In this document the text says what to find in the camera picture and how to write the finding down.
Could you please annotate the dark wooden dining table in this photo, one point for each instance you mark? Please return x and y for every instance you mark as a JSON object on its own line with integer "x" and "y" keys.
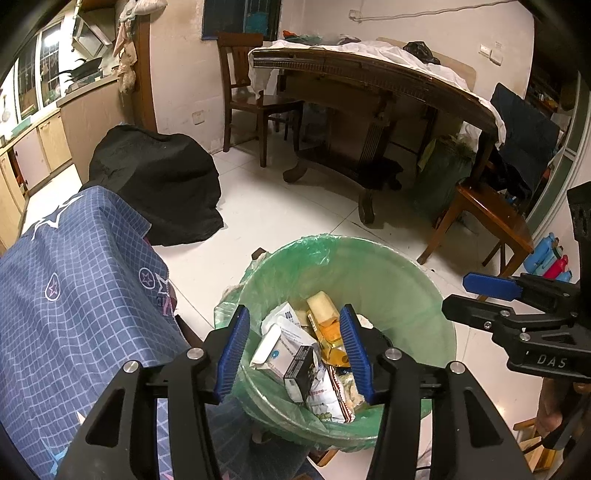
{"x": 362, "y": 95}

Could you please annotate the white printed wrapper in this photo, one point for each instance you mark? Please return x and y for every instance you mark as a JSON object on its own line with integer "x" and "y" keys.
{"x": 283, "y": 336}

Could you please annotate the dark wooden chair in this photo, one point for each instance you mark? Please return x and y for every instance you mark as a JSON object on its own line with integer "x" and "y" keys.
{"x": 239, "y": 95}

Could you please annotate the blue plastic bottles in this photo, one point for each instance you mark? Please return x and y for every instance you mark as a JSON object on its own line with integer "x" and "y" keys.
{"x": 548, "y": 260}

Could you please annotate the gold foil snack wrapper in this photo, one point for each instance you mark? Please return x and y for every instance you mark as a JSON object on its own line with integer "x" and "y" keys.
{"x": 329, "y": 339}

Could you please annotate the small wooden stool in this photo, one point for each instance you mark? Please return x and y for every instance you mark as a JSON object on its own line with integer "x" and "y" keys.
{"x": 497, "y": 216}

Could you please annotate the black white small box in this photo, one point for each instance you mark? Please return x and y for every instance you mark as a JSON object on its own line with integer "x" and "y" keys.
{"x": 298, "y": 378}

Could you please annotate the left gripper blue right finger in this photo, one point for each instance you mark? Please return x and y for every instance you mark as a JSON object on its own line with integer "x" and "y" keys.
{"x": 353, "y": 334}

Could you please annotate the kitchen range hood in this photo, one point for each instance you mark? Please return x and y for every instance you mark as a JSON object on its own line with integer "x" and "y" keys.
{"x": 88, "y": 39}

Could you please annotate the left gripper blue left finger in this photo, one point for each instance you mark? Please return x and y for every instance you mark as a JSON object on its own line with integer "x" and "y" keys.
{"x": 231, "y": 354}

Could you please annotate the black wok on stove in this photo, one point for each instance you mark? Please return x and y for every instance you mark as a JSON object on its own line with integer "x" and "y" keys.
{"x": 87, "y": 68}

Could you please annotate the white hanging plastic bag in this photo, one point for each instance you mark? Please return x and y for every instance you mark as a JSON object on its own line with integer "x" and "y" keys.
{"x": 135, "y": 8}

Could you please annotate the black cloth covered bundle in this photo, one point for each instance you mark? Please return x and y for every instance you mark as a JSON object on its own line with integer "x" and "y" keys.
{"x": 168, "y": 179}

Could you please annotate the red beige snack bag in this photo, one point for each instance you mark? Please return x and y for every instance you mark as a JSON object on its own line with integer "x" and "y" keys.
{"x": 327, "y": 399}

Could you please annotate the kitchen counter cabinets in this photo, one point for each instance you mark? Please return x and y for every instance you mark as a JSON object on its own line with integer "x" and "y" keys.
{"x": 67, "y": 136}

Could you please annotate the blue star patterned tablecloth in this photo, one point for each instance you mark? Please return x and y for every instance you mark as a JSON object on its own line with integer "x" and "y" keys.
{"x": 97, "y": 380}

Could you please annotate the person right hand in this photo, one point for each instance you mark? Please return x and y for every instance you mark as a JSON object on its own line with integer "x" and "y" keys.
{"x": 552, "y": 395}

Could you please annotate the green lined trash bin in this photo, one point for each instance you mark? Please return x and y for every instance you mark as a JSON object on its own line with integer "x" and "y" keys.
{"x": 394, "y": 300}

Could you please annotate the yellow sponge cube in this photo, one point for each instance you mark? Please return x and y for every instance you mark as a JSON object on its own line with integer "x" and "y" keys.
{"x": 323, "y": 309}

